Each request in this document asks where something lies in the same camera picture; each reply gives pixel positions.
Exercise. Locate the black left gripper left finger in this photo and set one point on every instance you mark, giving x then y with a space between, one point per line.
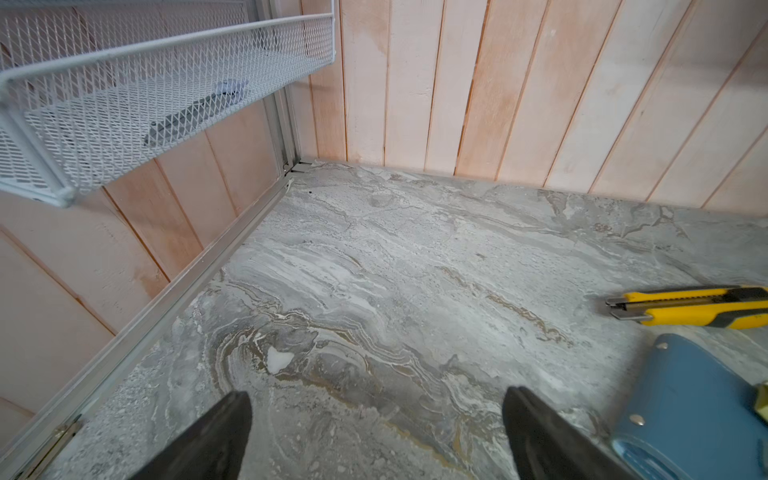
211 448

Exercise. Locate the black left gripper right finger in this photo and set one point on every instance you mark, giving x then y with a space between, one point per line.
545 446

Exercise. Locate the yellow black utility knife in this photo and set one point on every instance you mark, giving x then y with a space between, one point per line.
736 307

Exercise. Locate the white wire mesh shelf rack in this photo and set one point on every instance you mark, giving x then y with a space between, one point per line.
92 90

